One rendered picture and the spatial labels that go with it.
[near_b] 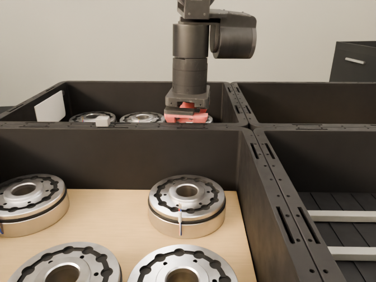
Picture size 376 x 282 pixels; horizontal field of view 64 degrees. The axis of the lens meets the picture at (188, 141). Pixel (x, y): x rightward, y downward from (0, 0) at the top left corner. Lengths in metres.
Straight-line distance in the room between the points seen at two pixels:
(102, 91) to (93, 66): 2.83
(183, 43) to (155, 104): 0.29
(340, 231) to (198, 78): 0.29
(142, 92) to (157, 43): 2.80
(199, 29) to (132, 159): 0.22
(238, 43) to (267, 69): 3.38
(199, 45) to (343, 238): 0.33
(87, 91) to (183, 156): 0.38
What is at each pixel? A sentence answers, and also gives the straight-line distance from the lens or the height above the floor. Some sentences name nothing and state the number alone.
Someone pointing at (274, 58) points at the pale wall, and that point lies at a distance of 3.88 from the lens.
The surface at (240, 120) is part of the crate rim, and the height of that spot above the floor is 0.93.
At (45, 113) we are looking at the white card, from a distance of 0.68.
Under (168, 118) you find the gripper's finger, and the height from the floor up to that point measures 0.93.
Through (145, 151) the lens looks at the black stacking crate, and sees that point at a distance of 0.45.
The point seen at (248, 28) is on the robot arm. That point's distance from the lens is 0.50.
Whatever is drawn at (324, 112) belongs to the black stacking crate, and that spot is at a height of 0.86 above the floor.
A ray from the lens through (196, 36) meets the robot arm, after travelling 0.47.
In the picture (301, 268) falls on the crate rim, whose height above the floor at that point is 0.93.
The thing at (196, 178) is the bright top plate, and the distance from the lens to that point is 0.44.
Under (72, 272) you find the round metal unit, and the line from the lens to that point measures 0.34.
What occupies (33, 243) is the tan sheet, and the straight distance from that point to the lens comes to 0.43.
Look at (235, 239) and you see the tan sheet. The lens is 0.39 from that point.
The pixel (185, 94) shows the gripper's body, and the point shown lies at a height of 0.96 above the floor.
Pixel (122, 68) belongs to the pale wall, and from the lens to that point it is 3.55.
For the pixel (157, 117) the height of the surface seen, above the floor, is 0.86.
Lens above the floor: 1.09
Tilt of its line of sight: 24 degrees down
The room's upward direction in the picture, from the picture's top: straight up
